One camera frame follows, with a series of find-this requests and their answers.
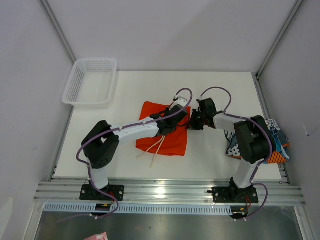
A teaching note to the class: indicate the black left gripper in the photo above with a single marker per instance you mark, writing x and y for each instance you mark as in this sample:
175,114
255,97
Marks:
167,110

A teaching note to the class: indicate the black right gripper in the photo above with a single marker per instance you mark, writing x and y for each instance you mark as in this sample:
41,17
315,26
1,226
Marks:
193,125

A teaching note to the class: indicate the patterned blue orange shorts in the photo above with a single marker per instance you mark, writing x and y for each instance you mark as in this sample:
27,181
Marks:
279,154

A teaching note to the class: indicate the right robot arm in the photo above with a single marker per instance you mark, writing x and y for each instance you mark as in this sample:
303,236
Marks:
254,140

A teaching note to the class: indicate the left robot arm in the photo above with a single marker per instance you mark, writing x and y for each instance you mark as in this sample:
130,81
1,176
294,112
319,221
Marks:
100,145

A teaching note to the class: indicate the white plastic basket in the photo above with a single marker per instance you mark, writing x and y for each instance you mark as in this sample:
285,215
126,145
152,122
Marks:
91,83

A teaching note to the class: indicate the pink cloth piece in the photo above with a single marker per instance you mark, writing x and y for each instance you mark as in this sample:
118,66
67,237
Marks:
100,236

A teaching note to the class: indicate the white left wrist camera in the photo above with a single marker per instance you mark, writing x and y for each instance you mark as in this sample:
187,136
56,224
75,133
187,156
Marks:
179,101

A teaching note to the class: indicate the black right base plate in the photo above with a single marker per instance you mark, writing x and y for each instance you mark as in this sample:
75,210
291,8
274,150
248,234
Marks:
233,194

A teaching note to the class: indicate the white slotted cable duct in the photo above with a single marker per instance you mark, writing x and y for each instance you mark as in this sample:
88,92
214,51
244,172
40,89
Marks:
130,208

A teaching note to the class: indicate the right aluminium frame post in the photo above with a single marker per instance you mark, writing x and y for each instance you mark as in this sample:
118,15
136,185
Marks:
288,23

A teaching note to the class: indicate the aluminium frame post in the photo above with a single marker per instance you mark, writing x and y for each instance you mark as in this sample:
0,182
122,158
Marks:
53,21
288,23

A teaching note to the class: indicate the left aluminium frame post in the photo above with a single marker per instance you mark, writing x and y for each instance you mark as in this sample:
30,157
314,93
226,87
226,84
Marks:
53,21

